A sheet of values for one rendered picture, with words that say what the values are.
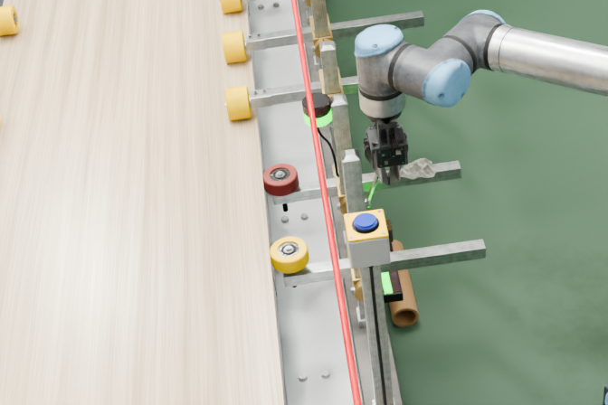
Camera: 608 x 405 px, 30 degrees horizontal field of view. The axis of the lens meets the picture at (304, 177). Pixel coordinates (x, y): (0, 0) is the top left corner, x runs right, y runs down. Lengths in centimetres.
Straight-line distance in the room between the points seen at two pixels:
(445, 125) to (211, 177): 169
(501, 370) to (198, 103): 117
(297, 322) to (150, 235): 40
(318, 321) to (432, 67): 80
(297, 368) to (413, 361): 86
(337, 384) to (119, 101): 94
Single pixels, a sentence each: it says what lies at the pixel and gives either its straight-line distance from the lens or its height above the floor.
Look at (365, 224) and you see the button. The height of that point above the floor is 123.
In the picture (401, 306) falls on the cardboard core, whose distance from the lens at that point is 338.
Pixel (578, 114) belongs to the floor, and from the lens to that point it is 420.
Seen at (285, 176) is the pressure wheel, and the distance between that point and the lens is 257.
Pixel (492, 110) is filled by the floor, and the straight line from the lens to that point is 421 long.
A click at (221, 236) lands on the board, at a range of 246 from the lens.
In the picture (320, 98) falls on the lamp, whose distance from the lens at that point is 241.
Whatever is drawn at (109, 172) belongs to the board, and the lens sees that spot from 270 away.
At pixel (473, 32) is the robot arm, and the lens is 214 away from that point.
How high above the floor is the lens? 254
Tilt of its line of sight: 40 degrees down
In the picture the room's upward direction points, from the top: 8 degrees counter-clockwise
